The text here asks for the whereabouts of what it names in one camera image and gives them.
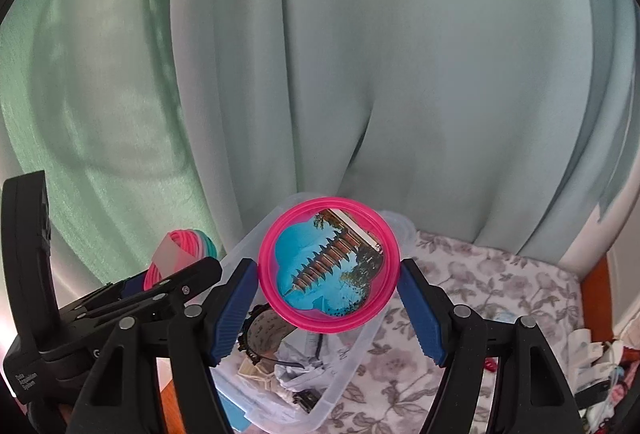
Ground black spotted headband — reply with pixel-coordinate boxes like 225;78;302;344
237;304;297;366

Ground pink and teal hair ties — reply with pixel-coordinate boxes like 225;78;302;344
143;228;221;293

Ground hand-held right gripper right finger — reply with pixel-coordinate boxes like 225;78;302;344
397;258;584;434

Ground colourful clutter pile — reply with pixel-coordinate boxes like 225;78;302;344
574;328;640;434

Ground orange wooden headboard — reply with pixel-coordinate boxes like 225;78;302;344
581;258;612;346

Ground floral fleece blanket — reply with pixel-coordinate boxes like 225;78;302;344
327;229;587;434

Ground clear plastic container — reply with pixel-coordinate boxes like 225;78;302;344
209;191;417;433

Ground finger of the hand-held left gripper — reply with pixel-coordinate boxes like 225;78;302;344
74;275;152;311
94;257;224;321

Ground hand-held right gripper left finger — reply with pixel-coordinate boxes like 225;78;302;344
70;258;259;434

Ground light green curtain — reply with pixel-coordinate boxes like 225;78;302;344
0;0;640;276

